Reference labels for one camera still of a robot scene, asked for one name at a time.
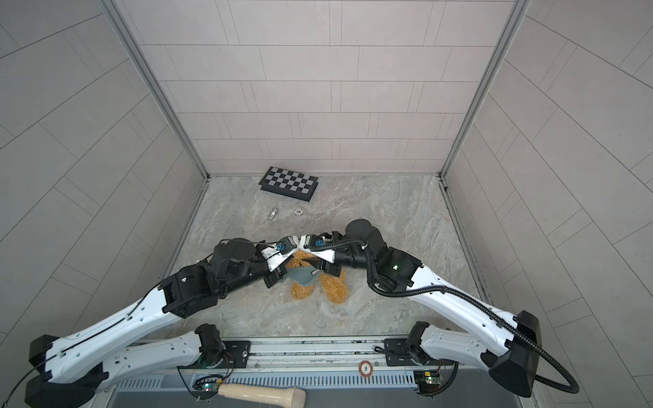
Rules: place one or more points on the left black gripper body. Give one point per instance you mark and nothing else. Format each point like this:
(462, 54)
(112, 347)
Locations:
(271, 279)

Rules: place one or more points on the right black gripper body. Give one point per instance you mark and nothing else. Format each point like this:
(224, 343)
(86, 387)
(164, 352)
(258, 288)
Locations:
(345, 257)

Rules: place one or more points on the grey-green teddy sweater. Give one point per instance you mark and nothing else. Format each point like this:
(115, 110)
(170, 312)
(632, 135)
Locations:
(305, 276)

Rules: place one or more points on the tan teddy bear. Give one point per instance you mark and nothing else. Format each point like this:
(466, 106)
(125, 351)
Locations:
(335, 288)

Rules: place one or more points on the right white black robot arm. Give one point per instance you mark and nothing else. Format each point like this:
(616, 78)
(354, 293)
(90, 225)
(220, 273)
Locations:
(498, 339)

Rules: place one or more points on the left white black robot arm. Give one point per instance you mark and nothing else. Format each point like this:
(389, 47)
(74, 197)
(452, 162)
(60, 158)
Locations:
(73, 369)

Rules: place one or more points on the folded black white chessboard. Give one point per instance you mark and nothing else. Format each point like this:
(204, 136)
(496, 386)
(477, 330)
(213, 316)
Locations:
(288, 183)

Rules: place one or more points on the round red white sticker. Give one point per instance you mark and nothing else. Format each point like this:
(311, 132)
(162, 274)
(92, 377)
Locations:
(366, 369)

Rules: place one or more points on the left green circuit board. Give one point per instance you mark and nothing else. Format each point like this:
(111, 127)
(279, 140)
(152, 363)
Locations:
(207, 387)

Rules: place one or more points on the green circuit board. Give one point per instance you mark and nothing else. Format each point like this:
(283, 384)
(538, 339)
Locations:
(428, 383)
(207, 387)

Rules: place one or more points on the right green circuit board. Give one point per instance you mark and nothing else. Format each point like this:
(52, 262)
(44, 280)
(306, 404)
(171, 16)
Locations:
(428, 383)

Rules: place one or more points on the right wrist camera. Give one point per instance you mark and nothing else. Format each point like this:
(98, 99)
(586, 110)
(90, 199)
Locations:
(316, 249)

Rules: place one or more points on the aluminium mounting rail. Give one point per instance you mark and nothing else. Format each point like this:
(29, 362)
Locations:
(316, 352)

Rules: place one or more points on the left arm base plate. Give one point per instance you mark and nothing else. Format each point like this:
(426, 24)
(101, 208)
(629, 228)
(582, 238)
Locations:
(235, 356)

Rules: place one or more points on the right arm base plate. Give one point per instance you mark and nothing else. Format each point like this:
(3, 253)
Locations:
(397, 353)

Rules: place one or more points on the beige wooden handle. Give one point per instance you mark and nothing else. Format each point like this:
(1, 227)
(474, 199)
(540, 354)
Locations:
(286, 398)

